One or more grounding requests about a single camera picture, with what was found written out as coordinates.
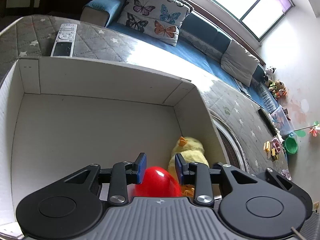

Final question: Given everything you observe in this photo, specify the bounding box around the green plastic bucket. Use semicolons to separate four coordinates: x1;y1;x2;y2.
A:
284;137;298;154

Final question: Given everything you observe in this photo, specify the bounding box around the red heart toy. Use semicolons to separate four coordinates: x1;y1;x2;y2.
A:
133;166;182;198

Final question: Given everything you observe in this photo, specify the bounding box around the blue sofa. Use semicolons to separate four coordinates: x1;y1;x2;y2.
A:
80;0;279;112

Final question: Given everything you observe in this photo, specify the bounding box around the black remote control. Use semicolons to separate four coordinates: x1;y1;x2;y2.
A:
258;107;277;137

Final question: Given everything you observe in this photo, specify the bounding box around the grey quilted star table cover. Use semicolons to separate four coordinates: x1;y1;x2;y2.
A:
74;22;290;176

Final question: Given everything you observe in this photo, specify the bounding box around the white cardboard box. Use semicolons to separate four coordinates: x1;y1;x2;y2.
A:
1;57;227;239

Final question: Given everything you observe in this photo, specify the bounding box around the white remote control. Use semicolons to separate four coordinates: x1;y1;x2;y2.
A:
51;23;78;57

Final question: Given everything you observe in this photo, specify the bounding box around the small toy pile on table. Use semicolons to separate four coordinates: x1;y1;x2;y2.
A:
263;137;282;161

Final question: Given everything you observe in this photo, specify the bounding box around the yellow plush duck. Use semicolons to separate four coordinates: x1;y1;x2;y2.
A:
166;136;210;197

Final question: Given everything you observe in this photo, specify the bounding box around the plush toys pile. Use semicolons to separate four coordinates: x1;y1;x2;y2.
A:
264;67;287;100

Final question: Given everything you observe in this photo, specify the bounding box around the round black induction plate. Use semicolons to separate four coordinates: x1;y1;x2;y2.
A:
209;110;251;173

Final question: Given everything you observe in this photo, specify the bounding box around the butterfly print pillow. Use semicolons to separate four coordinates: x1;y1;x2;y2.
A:
117;0;194;47

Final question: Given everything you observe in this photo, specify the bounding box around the grey sofa cushion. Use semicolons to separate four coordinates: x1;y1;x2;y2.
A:
220;40;259;87

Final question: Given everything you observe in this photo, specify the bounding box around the clear plastic storage bin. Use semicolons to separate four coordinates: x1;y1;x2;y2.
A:
271;106;293;137

